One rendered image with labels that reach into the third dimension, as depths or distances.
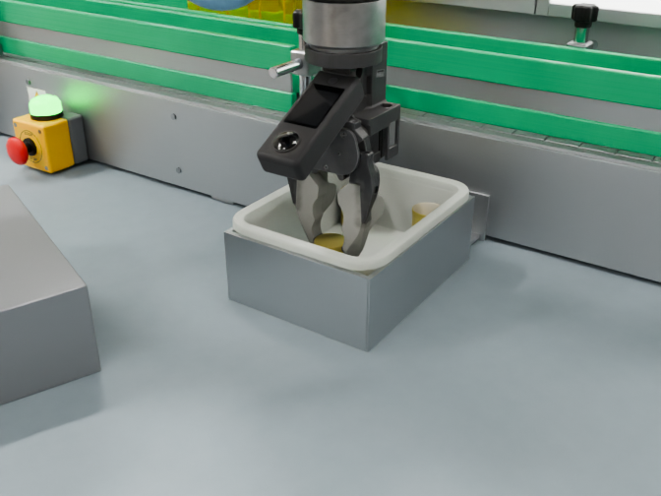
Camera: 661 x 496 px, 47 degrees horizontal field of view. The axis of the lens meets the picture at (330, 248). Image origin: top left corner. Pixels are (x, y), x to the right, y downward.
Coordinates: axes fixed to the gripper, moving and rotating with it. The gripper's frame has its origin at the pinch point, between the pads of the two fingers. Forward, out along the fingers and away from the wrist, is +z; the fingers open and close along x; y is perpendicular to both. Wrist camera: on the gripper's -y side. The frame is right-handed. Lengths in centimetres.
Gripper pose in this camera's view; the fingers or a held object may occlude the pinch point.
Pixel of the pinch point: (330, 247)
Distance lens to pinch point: 77.3
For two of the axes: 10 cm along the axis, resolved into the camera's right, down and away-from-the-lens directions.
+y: 5.5, -3.8, 7.4
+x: -8.4, -2.5, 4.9
